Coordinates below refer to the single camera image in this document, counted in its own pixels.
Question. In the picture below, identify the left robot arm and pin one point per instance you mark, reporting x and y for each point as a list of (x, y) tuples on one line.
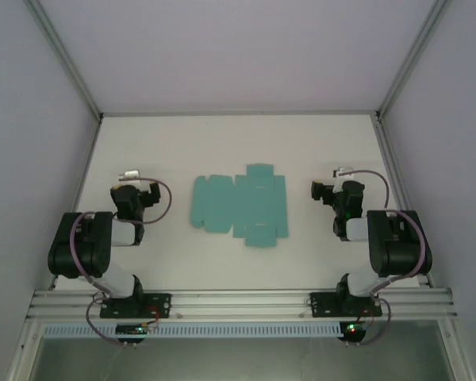
[(79, 246)]

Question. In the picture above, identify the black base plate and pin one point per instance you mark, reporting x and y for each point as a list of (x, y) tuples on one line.
[(321, 305), (158, 305)]

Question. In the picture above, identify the left circuit board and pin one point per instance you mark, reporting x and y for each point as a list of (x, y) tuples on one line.
[(131, 329)]

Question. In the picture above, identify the teal paper box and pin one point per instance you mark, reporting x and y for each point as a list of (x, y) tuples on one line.
[(242, 206)]

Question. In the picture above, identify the right circuit board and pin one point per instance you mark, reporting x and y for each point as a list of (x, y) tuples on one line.
[(354, 328)]

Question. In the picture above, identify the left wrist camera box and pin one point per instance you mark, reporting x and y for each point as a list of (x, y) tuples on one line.
[(129, 174)]

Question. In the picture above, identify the aluminium frame post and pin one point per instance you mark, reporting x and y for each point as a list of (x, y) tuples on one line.
[(65, 59), (412, 55)]

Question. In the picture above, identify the aluminium table side rail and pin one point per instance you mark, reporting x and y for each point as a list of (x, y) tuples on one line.
[(88, 158), (388, 158)]

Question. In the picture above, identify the circuit board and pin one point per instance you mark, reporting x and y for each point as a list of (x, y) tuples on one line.
[(131, 329), (354, 328)]

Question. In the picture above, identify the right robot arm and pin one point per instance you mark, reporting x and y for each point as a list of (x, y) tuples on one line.
[(396, 250)]

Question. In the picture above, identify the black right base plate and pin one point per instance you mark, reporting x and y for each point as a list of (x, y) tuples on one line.
[(321, 305)]

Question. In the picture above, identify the aluminium mounting rail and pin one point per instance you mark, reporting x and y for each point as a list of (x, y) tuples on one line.
[(238, 303)]

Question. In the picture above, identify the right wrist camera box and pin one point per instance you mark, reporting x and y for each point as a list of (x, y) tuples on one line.
[(342, 173)]

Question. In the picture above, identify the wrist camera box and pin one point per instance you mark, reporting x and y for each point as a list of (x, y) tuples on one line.
[(342, 173), (129, 174)]

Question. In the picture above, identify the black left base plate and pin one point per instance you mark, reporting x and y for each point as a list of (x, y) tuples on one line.
[(158, 305)]

